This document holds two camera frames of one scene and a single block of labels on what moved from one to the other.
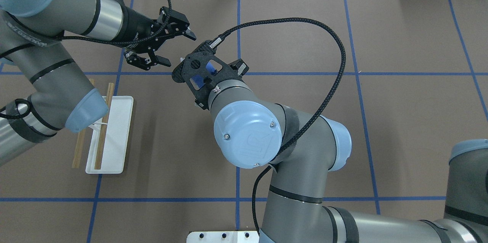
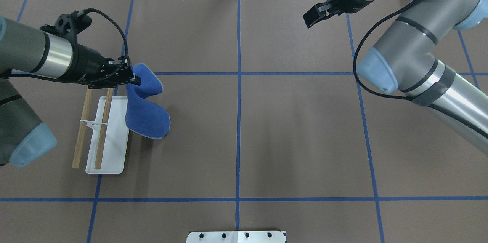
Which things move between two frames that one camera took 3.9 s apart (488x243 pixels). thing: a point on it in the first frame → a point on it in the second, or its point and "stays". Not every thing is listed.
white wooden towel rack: [109, 141] stays
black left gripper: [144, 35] → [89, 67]
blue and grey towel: [213, 67] → [142, 116]
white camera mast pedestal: [223, 237] stays
